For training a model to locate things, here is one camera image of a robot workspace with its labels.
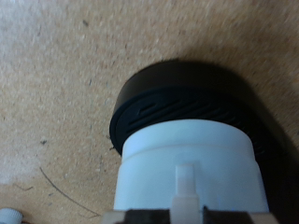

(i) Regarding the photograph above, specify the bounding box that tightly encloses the white mug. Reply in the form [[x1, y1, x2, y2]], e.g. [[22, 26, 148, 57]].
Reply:
[[113, 119, 271, 224]]

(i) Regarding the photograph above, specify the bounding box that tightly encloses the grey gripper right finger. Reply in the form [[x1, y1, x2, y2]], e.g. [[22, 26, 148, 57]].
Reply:
[[203, 205, 280, 224]]

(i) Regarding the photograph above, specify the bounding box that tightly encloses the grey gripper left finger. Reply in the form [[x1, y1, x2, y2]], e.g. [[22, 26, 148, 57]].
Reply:
[[101, 208, 172, 224]]

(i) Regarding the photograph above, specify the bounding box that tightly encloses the white knurled knob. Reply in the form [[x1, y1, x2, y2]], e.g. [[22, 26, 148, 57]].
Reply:
[[0, 207, 24, 224]]

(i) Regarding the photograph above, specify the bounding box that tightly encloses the black Keurig coffee machine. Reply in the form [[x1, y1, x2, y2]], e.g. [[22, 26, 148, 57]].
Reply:
[[108, 59, 299, 224]]

